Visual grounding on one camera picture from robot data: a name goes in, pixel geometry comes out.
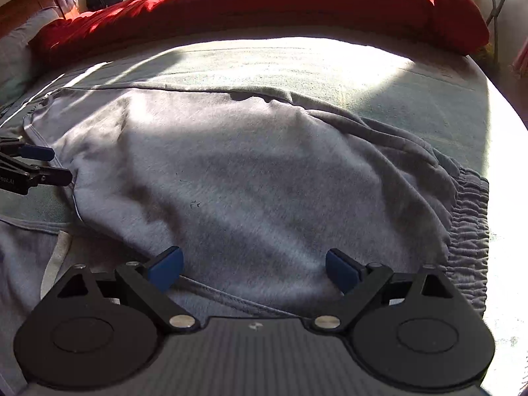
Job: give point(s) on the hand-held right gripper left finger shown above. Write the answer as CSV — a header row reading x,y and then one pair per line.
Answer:
x,y
167,268

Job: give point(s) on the yellow plastic bag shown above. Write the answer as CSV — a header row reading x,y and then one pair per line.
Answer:
x,y
484,54

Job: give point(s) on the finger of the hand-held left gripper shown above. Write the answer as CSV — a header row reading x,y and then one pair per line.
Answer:
x,y
53,177
39,153

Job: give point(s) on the grey plaid pillow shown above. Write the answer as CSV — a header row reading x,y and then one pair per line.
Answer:
x,y
16,57

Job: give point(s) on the red duvet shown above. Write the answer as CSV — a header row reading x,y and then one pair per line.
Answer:
x,y
268,4

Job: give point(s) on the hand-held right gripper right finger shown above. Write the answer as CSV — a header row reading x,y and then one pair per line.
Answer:
x,y
342,270

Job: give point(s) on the bed with green checked sheet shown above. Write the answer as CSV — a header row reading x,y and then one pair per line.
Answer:
x,y
371,74

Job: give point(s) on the grey sweatpants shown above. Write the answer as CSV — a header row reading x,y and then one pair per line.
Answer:
x,y
247,173

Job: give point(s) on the metal clothes drying rack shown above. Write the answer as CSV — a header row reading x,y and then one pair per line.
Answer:
x,y
497,8

